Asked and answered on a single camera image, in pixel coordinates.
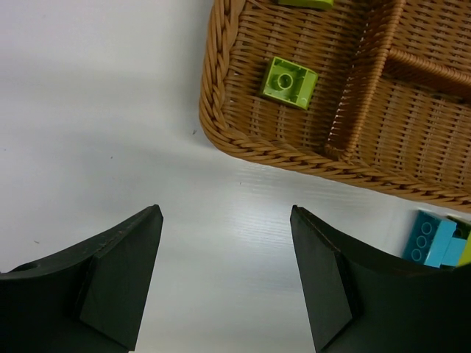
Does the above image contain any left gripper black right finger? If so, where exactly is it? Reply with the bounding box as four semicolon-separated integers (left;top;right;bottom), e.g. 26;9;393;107
290;206;470;352

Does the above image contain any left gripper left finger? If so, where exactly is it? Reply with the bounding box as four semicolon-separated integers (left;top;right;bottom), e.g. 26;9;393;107
1;205;163;352

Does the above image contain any lime lego with hole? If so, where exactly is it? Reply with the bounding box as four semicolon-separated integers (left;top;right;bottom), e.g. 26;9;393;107
259;57;319;110

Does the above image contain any lime lego two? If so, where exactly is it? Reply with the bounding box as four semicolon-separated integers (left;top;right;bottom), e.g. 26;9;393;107
276;0;334;10

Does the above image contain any cyan lego cluster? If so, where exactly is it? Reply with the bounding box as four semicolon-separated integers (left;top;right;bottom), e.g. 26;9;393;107
401;210;470;268

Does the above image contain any brown wicker divided basket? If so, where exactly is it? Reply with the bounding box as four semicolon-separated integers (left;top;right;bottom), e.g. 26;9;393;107
199;1;470;212

